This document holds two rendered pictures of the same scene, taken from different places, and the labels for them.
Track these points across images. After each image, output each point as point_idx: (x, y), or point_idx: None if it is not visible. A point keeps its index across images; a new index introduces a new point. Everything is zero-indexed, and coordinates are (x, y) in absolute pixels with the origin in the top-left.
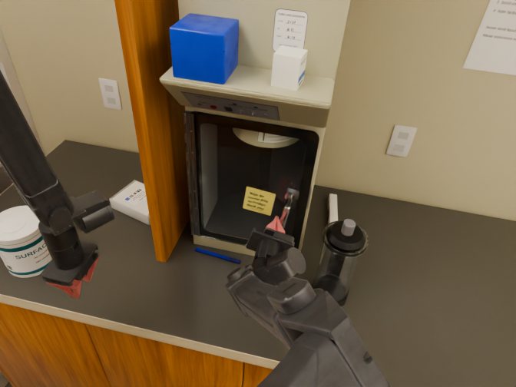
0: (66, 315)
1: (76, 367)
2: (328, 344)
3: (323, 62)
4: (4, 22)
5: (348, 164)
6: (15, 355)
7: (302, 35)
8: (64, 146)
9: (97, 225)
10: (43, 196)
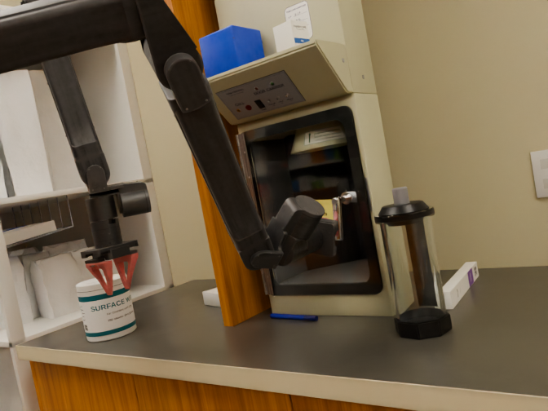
0: (115, 364)
1: None
2: None
3: (331, 34)
4: (156, 174)
5: (495, 230)
6: None
7: (308, 19)
8: (190, 282)
9: (133, 205)
10: (83, 149)
